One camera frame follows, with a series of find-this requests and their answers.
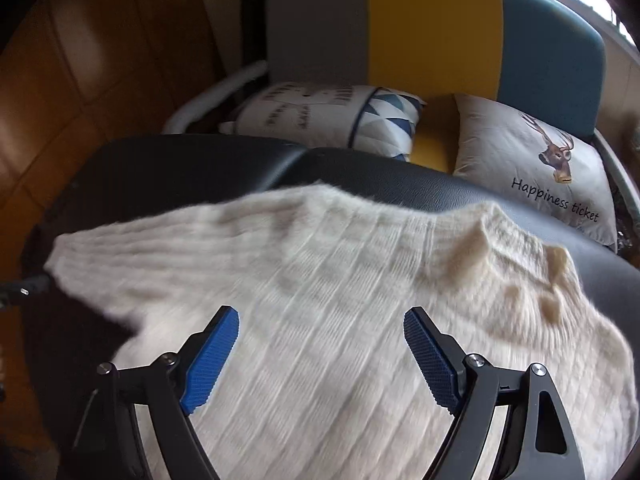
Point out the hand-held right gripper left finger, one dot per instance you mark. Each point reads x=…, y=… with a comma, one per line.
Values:
x=211, y=360

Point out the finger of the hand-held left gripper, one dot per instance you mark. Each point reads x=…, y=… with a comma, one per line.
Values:
x=25, y=289

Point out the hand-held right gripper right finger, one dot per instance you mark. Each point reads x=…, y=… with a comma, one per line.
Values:
x=431, y=360

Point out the cream knit sweater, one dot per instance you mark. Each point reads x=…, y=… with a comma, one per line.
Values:
x=325, y=280

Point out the black leather bench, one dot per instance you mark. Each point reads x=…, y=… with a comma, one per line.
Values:
x=200, y=170

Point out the white pillow with deer print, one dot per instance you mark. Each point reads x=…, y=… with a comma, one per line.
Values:
x=500, y=165

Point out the white pillow with blue triangles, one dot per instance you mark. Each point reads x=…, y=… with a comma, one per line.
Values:
x=310, y=110

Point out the black upright post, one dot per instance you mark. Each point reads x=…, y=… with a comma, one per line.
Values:
x=250, y=20

